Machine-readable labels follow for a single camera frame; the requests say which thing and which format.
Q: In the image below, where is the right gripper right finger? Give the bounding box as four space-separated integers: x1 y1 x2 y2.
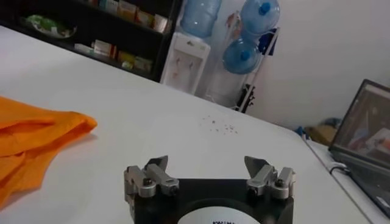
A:
243 155 296 200

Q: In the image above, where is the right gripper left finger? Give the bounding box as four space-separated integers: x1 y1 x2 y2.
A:
124 155 180 201

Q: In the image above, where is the orange t-shirt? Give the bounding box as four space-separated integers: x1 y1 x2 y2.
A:
0 96 98 211

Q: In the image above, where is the large white table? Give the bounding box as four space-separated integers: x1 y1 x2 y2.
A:
0 26 371 224

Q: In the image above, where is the open cardboard box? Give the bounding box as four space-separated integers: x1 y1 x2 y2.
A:
306 123 339 146

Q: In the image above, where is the white metal jug rack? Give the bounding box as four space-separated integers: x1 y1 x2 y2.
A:
202 10 281 114

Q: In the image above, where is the grey laptop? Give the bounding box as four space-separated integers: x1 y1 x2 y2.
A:
328 79 390 219

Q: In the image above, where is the white water dispenser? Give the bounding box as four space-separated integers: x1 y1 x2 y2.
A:
160 32 211 95

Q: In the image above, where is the blue capped water jug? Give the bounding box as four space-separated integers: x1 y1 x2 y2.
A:
222 38 263 75
239 0 281 36

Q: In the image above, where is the white red medicine box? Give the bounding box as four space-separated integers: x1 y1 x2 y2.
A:
93 39 116 58

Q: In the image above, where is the black shelf unit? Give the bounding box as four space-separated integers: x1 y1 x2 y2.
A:
0 0 183 83

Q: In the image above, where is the blue jug with label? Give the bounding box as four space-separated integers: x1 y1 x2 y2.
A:
179 0 222 39

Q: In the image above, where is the green white helmet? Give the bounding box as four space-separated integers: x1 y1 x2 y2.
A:
26 13 77 39

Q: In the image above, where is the white laptop cable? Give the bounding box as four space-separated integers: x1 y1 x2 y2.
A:
328 163 350 176

